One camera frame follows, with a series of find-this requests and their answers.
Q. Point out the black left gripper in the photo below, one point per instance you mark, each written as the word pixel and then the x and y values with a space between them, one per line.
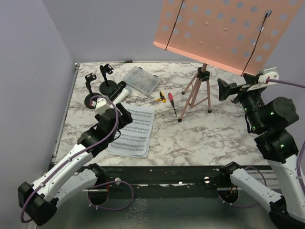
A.
pixel 126 118

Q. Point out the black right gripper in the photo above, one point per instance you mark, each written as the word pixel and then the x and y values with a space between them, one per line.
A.
pixel 224 89

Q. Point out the sheet music page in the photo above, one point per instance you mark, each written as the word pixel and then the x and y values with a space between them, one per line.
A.
pixel 147 143
pixel 135 128

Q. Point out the white microphone silver grille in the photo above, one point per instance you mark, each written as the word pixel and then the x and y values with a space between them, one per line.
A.
pixel 124 93

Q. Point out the black round microphone stand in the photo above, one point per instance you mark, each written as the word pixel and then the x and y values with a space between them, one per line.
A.
pixel 107 86

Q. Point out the pink tripod music stand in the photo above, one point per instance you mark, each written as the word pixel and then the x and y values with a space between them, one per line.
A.
pixel 234 35

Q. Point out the black stand holding white microphone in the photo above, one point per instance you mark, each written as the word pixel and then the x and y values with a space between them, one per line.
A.
pixel 87 101

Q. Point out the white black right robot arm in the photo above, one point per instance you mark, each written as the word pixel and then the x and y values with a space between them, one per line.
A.
pixel 269 121

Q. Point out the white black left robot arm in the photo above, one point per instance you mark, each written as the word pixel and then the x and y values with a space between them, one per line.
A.
pixel 40 200

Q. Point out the clear plastic screw box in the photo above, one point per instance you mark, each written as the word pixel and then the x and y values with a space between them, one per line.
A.
pixel 141 80

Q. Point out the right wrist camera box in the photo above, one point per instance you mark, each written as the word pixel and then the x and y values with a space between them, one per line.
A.
pixel 265 74

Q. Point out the yellow black T-handle tool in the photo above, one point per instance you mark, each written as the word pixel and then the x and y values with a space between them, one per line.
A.
pixel 158 100

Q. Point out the red handled screwdriver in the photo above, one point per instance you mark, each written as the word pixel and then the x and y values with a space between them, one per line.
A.
pixel 172 102

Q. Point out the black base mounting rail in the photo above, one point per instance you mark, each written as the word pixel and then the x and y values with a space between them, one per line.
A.
pixel 160 182

